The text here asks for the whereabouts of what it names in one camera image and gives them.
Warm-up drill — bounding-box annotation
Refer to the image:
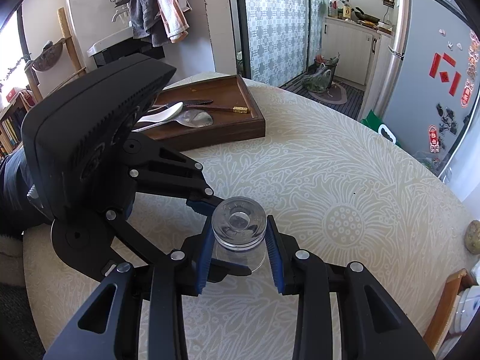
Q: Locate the clear drinking glass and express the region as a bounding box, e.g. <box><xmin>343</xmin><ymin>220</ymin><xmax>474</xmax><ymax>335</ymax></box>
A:
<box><xmin>211</xmin><ymin>197</ymin><xmax>267</xmax><ymax>273</ymax></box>

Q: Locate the textured handle metal spoon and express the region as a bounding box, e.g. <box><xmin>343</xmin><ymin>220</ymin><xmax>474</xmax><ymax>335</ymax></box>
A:
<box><xmin>133</xmin><ymin>109</ymin><xmax>214</xmax><ymax>133</ymax></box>

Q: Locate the black sleeved right forearm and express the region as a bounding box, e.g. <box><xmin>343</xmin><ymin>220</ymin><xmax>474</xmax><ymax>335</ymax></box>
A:
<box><xmin>1</xmin><ymin>146</ymin><xmax>51</xmax><ymax>240</ymax></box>

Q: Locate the white kitchen cabinet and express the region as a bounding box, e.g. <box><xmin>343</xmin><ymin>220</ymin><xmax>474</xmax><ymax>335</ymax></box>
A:
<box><xmin>321</xmin><ymin>17</ymin><xmax>393</xmax><ymax>120</ymax></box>

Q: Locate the brown wooden tray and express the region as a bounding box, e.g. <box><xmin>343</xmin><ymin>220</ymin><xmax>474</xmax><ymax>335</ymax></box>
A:
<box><xmin>144</xmin><ymin>76</ymin><xmax>265</xmax><ymax>151</ymax></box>

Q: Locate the white ceramic rice spoon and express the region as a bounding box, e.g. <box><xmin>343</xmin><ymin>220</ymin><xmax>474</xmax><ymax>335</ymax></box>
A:
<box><xmin>138</xmin><ymin>102</ymin><xmax>184</xmax><ymax>124</ymax></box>

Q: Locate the brown wooden chopstick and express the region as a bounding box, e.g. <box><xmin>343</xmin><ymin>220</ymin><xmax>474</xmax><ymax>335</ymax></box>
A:
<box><xmin>193</xmin><ymin>105</ymin><xmax>250</xmax><ymax>114</ymax></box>

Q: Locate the wooden ladder rack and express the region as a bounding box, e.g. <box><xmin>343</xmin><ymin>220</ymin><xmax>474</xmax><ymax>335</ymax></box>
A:
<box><xmin>24</xmin><ymin>7</ymin><xmax>86</xmax><ymax>103</ymax></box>

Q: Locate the grey hanging cloth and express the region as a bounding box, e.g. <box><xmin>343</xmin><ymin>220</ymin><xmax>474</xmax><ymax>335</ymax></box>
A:
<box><xmin>130</xmin><ymin>0</ymin><xmax>168</xmax><ymax>47</ymax></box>

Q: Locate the green white bag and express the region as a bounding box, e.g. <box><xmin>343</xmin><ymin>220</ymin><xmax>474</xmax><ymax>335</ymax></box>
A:
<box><xmin>360</xmin><ymin>111</ymin><xmax>401</xmax><ymax>147</ymax></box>

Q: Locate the oval floor mat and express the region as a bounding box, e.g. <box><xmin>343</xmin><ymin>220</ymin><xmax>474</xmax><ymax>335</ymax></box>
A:
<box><xmin>307</xmin><ymin>82</ymin><xmax>347</xmax><ymax>105</ymax></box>

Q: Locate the plastic bag with vegetables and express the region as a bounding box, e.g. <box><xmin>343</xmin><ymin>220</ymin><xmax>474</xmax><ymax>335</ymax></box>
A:
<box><xmin>302</xmin><ymin>55</ymin><xmax>339</xmax><ymax>94</ymax></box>

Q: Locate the wooden tea tray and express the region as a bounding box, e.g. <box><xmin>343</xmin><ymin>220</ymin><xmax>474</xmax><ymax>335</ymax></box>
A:
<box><xmin>423</xmin><ymin>268</ymin><xmax>477</xmax><ymax>356</ymax></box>

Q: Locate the striped hanging towel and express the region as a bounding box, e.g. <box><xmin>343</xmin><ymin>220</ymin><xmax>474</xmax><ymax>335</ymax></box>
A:
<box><xmin>157</xmin><ymin>0</ymin><xmax>191</xmax><ymax>43</ymax></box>

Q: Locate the brown potato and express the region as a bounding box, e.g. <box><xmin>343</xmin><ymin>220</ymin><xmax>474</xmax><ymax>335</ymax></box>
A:
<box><xmin>464</xmin><ymin>219</ymin><xmax>480</xmax><ymax>255</ymax></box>

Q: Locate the white tea cup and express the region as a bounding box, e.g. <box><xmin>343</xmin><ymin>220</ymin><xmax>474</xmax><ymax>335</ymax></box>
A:
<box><xmin>436</xmin><ymin>262</ymin><xmax>480</xmax><ymax>360</ymax></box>

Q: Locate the silver refrigerator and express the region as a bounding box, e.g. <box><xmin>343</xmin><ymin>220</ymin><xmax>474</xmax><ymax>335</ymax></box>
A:
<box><xmin>374</xmin><ymin>0</ymin><xmax>479</xmax><ymax>177</ymax></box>

